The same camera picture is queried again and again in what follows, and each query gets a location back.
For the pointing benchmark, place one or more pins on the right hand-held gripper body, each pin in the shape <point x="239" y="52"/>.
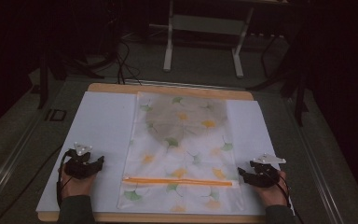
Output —
<point x="265" y="174"/>

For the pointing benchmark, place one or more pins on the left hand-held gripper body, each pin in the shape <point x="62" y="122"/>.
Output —
<point x="80" y="168"/>

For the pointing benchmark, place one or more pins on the leaf print mesh zipper bag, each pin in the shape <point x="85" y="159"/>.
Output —
<point x="183" y="161"/>

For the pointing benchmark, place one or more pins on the person's left hand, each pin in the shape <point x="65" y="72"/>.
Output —
<point x="76" y="186"/>

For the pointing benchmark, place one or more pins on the person's right hand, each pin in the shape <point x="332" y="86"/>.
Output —
<point x="275" y="194"/>

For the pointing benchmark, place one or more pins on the white board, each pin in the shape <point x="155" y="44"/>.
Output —
<point x="105" y="124"/>

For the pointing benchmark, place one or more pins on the black floor socket plate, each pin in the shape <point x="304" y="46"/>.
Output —
<point x="56" y="115"/>

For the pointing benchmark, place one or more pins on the grey cloth inside bag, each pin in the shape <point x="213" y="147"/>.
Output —
<point x="186" y="118"/>

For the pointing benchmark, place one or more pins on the black tripod stand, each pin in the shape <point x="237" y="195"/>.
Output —
<point x="298" y="93"/>

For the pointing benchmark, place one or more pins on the black stand legs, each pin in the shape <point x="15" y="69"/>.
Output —
<point x="45" y="77"/>

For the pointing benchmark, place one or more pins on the wooden table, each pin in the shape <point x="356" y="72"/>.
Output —
<point x="167" y="89"/>

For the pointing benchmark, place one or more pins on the white metal stand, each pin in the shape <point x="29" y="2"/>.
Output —
<point x="205" y="25"/>

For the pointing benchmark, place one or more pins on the metal floor rail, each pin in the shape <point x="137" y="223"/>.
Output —
<point x="320" y="174"/>
<point x="9" y="158"/>
<point x="183" y="84"/>

